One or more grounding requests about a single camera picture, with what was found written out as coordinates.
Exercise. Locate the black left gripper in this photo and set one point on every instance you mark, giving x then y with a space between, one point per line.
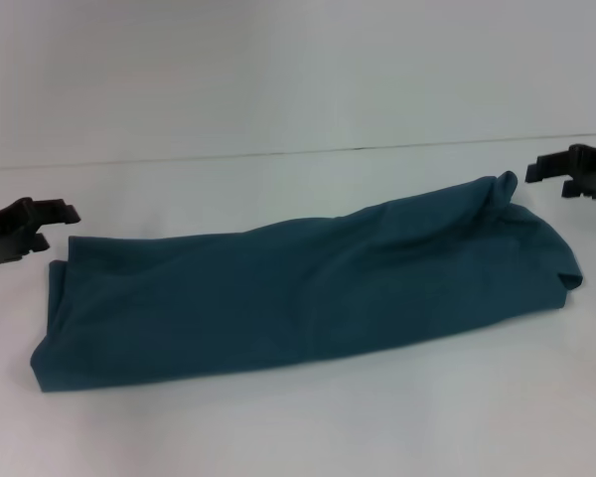
2 238

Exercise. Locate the teal t-shirt with FREE print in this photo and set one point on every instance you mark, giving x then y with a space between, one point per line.
303 278

